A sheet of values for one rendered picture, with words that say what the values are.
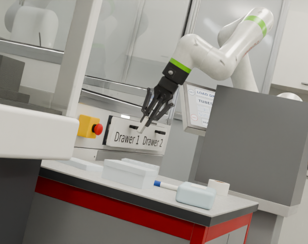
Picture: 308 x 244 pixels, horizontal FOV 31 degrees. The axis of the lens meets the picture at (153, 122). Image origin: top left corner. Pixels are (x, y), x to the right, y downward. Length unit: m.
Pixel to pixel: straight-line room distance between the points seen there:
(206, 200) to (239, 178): 0.73
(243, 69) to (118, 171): 1.11
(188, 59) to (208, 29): 1.73
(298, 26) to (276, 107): 3.32
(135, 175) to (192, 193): 0.18
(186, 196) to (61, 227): 0.35
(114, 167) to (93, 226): 0.17
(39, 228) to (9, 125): 0.48
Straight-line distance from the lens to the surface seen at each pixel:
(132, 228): 1.42
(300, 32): 5.39
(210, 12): 3.86
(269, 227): 2.15
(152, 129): 2.45
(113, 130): 2.07
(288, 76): 5.32
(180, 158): 3.77
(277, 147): 2.10
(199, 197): 1.41
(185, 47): 2.11
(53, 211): 1.52
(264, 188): 2.11
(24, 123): 1.18
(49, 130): 1.27
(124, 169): 1.52
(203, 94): 3.05
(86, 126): 1.87
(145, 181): 1.51
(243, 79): 2.47
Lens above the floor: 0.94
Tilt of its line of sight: level
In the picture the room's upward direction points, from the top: 13 degrees clockwise
